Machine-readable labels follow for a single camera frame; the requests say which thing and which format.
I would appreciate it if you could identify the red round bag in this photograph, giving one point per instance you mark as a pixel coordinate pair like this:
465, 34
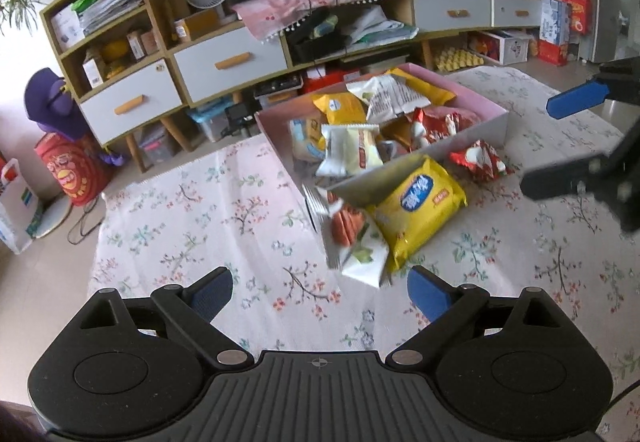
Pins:
76, 165

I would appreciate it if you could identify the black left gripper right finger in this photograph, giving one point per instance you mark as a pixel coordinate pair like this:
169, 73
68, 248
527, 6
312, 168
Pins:
450, 312

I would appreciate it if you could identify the wooden white drawer cabinet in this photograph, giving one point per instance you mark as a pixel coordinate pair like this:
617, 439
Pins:
233, 57

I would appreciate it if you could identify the cream red-label bread packet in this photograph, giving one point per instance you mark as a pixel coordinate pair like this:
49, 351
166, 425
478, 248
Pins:
350, 150

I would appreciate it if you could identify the plain yellow snack bag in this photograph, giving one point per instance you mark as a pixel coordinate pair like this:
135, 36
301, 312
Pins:
436, 95

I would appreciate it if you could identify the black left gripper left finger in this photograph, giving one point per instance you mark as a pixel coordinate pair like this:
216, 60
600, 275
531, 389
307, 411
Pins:
191, 310

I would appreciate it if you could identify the white bag with red print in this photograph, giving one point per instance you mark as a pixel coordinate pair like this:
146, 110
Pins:
351, 240

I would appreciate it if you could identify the yellow sandwich cake packet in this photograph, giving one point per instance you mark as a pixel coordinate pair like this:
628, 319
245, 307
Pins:
340, 108

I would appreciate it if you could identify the blue white milk carton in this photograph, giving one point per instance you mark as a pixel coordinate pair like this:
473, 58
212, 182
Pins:
554, 31

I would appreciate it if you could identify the clear blue-label bread packet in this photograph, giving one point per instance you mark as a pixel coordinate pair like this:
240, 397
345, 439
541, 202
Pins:
306, 139

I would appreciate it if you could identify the yellow blue-label biscuit bag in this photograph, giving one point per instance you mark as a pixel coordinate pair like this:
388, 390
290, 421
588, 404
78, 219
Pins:
416, 210

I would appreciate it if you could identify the black bag on shelf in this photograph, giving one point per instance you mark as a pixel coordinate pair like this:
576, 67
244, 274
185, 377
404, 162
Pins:
315, 37

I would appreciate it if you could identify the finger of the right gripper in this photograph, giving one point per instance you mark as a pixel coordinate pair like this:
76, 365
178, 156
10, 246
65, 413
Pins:
616, 81
612, 179

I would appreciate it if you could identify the white green nut bag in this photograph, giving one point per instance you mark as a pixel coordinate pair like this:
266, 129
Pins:
387, 97

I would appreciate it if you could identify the yellow egg tray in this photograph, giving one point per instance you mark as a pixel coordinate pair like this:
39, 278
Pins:
452, 60

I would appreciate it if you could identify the floral table cloth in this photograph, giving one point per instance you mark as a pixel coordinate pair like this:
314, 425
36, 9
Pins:
302, 281

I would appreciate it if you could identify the purple plush toy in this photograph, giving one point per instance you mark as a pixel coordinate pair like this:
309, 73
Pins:
49, 104

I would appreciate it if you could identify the red white candy packet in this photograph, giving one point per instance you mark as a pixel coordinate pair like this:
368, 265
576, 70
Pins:
431, 124

